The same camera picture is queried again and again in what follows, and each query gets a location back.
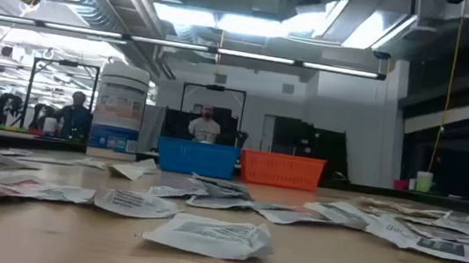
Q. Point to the white packet black square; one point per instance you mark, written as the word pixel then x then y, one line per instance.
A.
pixel 425 244
pixel 336 213
pixel 135 203

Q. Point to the person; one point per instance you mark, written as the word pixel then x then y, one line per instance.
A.
pixel 204 128
pixel 74 117

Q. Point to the blue plastic basket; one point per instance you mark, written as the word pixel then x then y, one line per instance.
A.
pixel 196 158

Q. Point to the orange plastic basket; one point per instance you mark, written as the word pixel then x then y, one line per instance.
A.
pixel 281 170

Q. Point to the black partition panel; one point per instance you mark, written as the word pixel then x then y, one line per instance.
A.
pixel 312 149

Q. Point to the grey cloth panel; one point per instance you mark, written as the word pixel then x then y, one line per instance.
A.
pixel 150 128

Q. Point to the crumpled white text packet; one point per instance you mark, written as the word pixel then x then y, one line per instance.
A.
pixel 209 237

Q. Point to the long LED light bar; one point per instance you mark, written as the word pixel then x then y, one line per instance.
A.
pixel 169 43

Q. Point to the long white strip packet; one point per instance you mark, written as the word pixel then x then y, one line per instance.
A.
pixel 130 170

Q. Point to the small black dome object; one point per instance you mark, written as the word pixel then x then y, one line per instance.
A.
pixel 339 177

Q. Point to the white wipes canister blue label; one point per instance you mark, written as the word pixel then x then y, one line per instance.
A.
pixel 118 109

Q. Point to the small red container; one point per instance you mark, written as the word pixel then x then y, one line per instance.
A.
pixel 400 185

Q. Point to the small white bottle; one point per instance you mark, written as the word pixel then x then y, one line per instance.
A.
pixel 49 126

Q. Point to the pale green cup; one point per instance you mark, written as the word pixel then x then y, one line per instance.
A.
pixel 424 182

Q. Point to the red flat item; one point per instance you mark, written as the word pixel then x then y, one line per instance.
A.
pixel 35 131

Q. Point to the green flat item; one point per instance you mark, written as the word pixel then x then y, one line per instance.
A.
pixel 5 127

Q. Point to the black rig frame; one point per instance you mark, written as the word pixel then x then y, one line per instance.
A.
pixel 29 90
pixel 215 87

